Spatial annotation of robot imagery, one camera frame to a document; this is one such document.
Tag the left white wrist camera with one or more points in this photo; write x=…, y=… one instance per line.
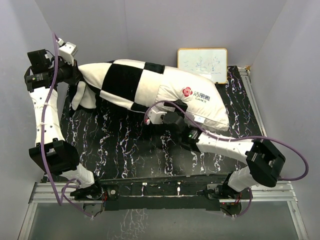
x=67, y=51

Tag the white pillow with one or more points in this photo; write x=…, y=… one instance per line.
x=199, y=93

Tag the small whiteboard with wooden frame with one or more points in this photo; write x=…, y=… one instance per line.
x=211, y=63

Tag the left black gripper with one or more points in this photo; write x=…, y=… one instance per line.
x=75, y=74

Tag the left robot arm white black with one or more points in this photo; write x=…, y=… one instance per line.
x=51, y=152

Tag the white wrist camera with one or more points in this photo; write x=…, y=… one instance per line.
x=67, y=51
x=153, y=116

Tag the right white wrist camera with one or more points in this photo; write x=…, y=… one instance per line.
x=153, y=116

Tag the aluminium frame rail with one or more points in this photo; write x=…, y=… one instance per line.
x=178, y=207

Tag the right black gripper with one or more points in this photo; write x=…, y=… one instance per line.
x=178, y=109

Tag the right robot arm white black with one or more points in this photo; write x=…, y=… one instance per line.
x=264, y=162

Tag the black white checkered pillowcase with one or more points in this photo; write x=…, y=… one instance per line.
x=130, y=84

